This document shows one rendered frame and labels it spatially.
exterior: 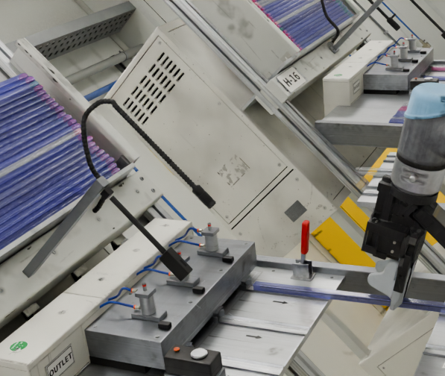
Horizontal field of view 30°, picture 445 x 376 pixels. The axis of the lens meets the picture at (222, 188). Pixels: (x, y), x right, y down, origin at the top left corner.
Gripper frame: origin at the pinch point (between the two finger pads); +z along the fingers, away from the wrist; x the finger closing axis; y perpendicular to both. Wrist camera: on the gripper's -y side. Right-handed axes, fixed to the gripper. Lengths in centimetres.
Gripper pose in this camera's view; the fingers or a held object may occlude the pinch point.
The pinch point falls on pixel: (399, 301)
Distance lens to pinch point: 133.9
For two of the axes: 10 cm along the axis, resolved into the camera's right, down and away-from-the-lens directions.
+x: -4.3, 3.7, -8.2
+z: -1.1, 8.8, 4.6
